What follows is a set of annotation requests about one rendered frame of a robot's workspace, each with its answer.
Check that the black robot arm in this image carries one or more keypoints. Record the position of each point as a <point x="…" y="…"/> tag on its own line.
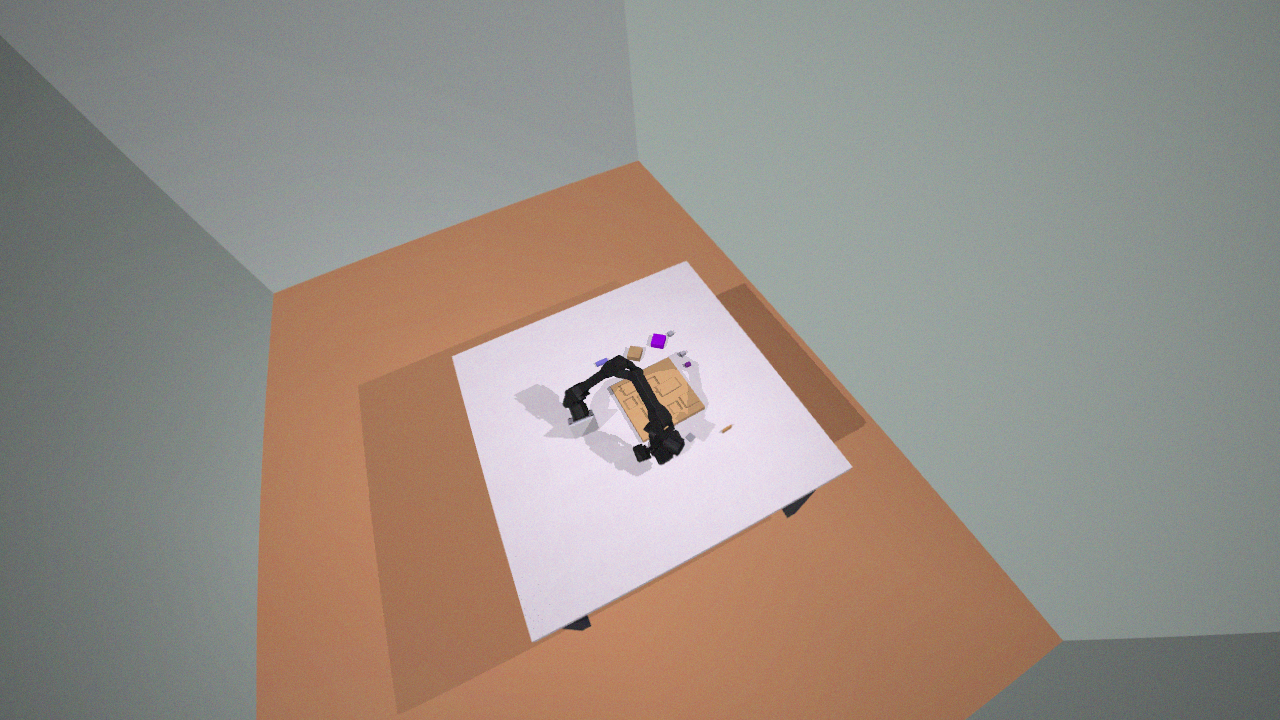
<point x="658" y="415"/>

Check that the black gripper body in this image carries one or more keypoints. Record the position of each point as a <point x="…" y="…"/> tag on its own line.
<point x="642" y="453"/>

